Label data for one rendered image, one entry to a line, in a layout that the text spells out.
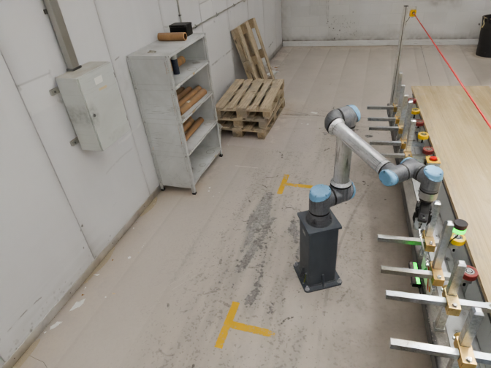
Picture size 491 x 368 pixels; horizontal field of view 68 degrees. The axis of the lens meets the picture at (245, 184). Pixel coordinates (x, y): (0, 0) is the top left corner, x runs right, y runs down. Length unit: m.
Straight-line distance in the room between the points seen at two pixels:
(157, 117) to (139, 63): 0.55
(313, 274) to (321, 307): 0.25
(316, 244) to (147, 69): 2.23
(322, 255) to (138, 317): 1.51
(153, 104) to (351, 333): 2.69
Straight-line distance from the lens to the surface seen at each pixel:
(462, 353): 1.78
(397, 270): 2.13
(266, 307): 2.98
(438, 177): 2.01
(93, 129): 3.08
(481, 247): 2.35
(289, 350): 2.78
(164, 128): 3.88
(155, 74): 3.67
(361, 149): 2.11
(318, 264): 2.93
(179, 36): 4.03
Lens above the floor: 2.38
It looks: 34 degrees down
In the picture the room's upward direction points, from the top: 6 degrees counter-clockwise
